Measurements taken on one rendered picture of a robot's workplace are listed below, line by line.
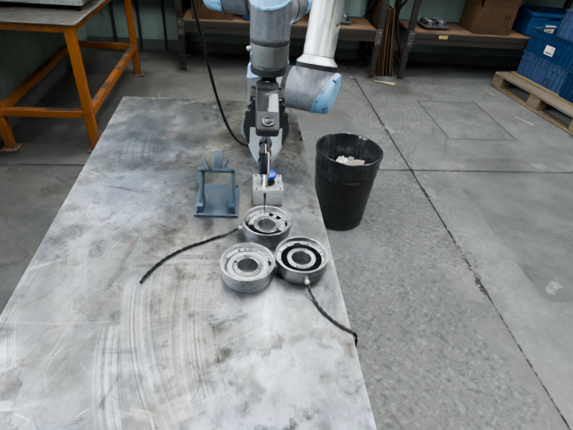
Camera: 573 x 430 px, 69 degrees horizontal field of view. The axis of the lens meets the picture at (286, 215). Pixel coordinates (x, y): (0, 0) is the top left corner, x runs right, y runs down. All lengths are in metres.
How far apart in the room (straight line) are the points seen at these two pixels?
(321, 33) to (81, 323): 0.88
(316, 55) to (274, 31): 0.39
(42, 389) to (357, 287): 1.47
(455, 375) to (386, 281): 0.50
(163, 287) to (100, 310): 0.11
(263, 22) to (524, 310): 1.76
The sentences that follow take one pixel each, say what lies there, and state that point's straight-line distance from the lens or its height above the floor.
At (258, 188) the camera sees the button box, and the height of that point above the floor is 0.84.
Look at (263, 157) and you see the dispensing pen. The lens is 0.91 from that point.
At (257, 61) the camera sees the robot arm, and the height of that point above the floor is 1.15.
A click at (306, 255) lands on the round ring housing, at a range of 0.85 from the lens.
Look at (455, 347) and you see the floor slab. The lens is 1.89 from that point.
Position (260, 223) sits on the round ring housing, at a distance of 0.93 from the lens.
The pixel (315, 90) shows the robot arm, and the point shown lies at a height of 0.99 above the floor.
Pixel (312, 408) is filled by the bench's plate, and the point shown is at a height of 0.80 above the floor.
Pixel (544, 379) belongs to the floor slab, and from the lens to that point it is 1.98.
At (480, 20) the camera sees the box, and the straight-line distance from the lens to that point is 4.80.
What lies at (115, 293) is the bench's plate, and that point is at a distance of 0.83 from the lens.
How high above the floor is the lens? 1.40
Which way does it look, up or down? 38 degrees down
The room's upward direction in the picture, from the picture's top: 5 degrees clockwise
